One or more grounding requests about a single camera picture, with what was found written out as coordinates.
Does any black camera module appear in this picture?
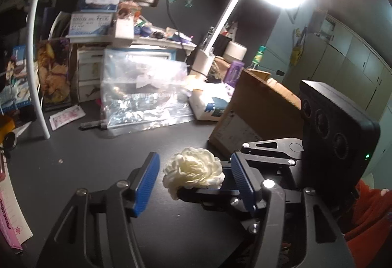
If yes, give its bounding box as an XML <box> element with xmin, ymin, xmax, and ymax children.
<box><xmin>300</xmin><ymin>80</ymin><xmax>381</xmax><ymax>210</ymax></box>

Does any brown cardboard box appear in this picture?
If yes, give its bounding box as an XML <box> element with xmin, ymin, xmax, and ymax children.
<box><xmin>209</xmin><ymin>69</ymin><xmax>304</xmax><ymax>157</ymax></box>

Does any white drawer unit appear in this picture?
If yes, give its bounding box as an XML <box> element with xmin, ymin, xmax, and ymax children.
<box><xmin>77</xmin><ymin>47</ymin><xmax>104</xmax><ymax>102</ymax></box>

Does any green glass bottle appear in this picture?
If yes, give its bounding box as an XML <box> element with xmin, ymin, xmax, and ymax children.
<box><xmin>250</xmin><ymin>46</ymin><xmax>266</xmax><ymax>69</ymax></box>

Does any clear plastic bag stack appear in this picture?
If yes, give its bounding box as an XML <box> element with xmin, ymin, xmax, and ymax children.
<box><xmin>100</xmin><ymin>49</ymin><xmax>193</xmax><ymax>133</ymax></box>

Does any black pen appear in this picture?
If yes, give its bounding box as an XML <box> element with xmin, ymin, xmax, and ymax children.
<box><xmin>79</xmin><ymin>120</ymin><xmax>107</xmax><ymax>131</ymax></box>

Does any purple card pack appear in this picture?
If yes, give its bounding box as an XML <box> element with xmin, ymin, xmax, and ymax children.
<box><xmin>223</xmin><ymin>60</ymin><xmax>245</xmax><ymax>87</ymax></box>

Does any anime art standee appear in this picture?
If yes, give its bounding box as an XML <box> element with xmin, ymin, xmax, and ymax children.
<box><xmin>37</xmin><ymin>37</ymin><xmax>70</xmax><ymax>110</ymax></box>

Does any white wire rack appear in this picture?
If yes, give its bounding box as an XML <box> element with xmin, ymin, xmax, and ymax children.
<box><xmin>0</xmin><ymin>0</ymin><xmax>67</xmax><ymax>140</ymax></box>

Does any small white sachet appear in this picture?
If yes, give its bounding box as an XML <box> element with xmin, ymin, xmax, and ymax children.
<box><xmin>49</xmin><ymin>105</ymin><xmax>86</xmax><ymax>131</ymax></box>

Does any white tissue box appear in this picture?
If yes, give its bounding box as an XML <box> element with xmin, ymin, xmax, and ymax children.
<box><xmin>188</xmin><ymin>83</ymin><xmax>234</xmax><ymax>121</ymax></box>

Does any cream fabric flower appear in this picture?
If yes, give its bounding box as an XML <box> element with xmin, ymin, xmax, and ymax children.
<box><xmin>162</xmin><ymin>147</ymin><xmax>225</xmax><ymax>200</ymax></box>

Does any black power cable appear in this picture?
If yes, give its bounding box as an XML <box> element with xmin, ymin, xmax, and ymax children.
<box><xmin>149</xmin><ymin>0</ymin><xmax>197</xmax><ymax>42</ymax></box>

